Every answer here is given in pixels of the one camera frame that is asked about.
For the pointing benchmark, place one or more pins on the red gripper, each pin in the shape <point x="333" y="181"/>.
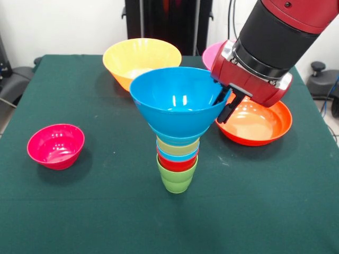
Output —
<point x="238" y="76"/>

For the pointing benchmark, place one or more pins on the medium blue bowl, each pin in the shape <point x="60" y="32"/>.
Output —
<point x="180" y="119"/>

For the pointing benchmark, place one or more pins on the small light blue bowl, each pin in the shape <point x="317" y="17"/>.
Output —
<point x="172" y="140"/>

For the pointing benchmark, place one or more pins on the yellow cup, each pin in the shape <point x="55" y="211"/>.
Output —
<point x="172" y="149"/>

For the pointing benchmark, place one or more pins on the blue cup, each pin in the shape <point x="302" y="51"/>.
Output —
<point x="169" y="158"/>

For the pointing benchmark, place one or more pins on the red cup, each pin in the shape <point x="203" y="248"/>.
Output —
<point x="176" y="165"/>

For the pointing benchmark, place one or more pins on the green cup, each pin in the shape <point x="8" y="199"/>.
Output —
<point x="176" y="180"/>

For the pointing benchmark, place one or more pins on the large orange bowl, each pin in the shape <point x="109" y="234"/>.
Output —
<point x="140" y="58"/>

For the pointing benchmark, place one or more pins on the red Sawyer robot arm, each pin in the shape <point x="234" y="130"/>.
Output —
<point x="278" y="34"/>

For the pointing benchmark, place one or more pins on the shallow red-orange bowl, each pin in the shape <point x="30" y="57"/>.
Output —
<point x="265" y="124"/>

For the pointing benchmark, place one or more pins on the large pink bowl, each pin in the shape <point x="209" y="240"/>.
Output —
<point x="210" y="56"/>

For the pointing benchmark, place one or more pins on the black chair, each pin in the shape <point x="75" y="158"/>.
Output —
<point x="16" y="79"/>
<point x="320" y="84"/>

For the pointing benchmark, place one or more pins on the dark green table cloth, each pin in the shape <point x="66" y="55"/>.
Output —
<point x="159" y="232"/>

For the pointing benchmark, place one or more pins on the small crimson bowl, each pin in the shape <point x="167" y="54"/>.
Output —
<point x="55" y="148"/>

